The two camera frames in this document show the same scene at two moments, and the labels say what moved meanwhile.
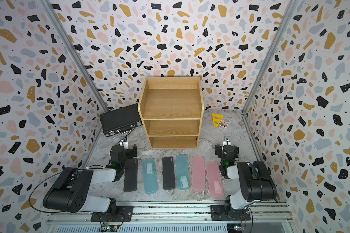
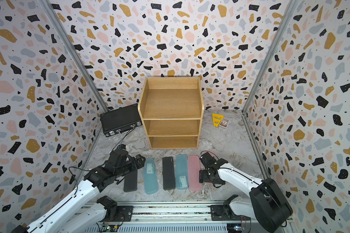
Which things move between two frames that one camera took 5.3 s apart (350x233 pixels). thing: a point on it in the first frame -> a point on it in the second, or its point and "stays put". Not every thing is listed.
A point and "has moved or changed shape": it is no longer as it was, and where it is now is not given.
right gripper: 218,150 -> 203,172
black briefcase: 120,120 stays put
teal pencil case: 182,173 stays put
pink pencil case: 216,186 has moved or changed shape
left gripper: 129,152 -> 134,165
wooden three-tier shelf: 172,108 stays put
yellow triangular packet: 216,119 stays put
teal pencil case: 149,175 stays put
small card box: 224,123 stays put
